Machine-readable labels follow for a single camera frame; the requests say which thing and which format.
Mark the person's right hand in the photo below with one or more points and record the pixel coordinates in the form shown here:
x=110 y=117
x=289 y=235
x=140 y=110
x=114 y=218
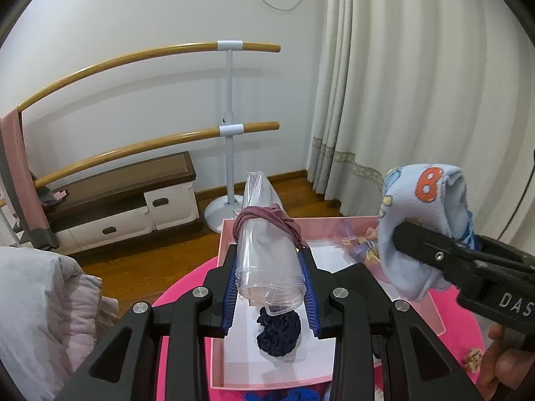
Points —
x=505 y=363

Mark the grey white duvet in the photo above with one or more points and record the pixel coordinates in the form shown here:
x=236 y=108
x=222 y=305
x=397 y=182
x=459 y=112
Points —
x=29 y=300

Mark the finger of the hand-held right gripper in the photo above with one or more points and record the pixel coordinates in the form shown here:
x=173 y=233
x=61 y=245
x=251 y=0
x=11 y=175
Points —
x=501 y=250
x=430 y=246

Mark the pink cardboard box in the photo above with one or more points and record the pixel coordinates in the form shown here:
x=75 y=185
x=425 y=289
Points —
x=250 y=363

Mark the pink and grey towel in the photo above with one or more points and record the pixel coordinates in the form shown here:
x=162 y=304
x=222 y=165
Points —
x=21 y=175

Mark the cream curtain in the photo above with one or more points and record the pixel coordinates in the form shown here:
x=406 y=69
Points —
x=397 y=92

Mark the white barre post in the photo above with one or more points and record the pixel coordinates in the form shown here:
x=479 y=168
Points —
x=230 y=92

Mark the blue knitted scrunchie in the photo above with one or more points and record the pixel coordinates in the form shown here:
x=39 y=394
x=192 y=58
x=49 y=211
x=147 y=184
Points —
x=284 y=396

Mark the wide white drawer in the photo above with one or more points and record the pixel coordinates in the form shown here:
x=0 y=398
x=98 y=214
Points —
x=108 y=229

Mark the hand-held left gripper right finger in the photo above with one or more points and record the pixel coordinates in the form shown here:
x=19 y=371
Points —
x=311 y=309

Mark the dark wood low cabinet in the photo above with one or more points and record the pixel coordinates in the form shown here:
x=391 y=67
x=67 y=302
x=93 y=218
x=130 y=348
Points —
x=125 y=179

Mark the narrow white drawer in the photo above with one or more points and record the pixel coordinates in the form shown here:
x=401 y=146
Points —
x=171 y=202

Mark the pastel organza scrunchie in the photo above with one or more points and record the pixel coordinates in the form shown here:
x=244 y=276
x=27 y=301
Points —
x=359 y=246

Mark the small pink cloth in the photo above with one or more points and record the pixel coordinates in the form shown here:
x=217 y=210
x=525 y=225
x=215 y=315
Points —
x=61 y=195

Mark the pink floral quilt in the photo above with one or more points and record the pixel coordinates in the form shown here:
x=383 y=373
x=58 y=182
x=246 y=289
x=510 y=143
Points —
x=83 y=321

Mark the long wooden barre rail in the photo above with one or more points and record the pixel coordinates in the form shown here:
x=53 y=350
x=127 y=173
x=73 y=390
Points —
x=125 y=57

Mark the light blue printed sock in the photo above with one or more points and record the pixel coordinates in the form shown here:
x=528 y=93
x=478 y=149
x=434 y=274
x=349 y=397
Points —
x=401 y=200

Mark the short wooden barre rail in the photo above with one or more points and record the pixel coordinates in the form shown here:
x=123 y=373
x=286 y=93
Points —
x=146 y=144

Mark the navy knitted scrunchie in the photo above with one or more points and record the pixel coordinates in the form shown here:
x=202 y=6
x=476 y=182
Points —
x=276 y=338

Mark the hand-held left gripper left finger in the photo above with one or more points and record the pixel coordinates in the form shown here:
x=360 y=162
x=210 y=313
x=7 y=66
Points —
x=230 y=300

